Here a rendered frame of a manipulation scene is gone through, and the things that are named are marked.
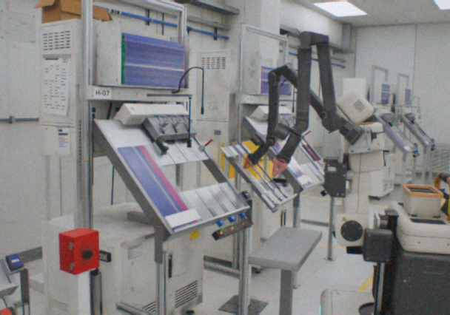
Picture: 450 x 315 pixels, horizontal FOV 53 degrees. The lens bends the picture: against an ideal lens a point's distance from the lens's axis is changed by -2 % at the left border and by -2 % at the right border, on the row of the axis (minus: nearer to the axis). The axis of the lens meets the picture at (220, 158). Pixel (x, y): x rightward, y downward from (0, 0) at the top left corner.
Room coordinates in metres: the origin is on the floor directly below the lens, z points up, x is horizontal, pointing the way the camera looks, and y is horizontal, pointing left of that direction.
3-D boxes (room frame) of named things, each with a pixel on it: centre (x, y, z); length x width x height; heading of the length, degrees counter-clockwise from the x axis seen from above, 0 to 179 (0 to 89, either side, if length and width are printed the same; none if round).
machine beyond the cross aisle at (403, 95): (8.00, -3.04, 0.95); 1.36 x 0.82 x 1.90; 56
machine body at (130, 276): (2.64, 0.55, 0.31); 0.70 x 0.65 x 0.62; 146
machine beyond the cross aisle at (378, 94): (6.80, -2.22, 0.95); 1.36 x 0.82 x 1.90; 56
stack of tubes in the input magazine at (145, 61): (2.62, 0.42, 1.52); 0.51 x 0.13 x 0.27; 146
